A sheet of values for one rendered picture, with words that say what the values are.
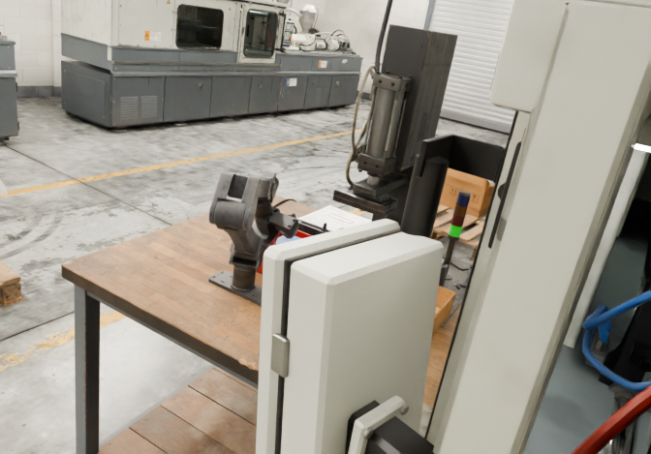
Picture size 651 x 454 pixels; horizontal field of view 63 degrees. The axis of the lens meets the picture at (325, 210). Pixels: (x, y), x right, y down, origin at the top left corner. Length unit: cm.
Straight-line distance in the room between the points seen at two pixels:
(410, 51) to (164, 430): 150
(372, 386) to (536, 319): 17
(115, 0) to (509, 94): 612
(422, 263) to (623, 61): 24
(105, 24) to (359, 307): 614
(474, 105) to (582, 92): 1076
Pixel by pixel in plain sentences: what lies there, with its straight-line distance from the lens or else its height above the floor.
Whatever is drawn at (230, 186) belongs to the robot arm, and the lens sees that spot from 126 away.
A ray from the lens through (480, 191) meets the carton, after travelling 494.
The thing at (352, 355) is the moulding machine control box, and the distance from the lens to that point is 46.
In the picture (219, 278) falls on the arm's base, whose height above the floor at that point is 91.
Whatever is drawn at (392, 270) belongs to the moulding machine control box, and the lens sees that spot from 46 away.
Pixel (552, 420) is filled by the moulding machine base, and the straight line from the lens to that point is 121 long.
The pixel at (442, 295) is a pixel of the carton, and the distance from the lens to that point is 159.
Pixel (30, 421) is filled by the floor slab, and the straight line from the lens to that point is 250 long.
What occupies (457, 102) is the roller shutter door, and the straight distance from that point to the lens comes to 1122.
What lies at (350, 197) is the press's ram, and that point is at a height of 113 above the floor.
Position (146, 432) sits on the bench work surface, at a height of 22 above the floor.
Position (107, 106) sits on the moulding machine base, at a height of 29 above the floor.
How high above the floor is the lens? 165
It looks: 20 degrees down
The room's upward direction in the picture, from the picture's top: 9 degrees clockwise
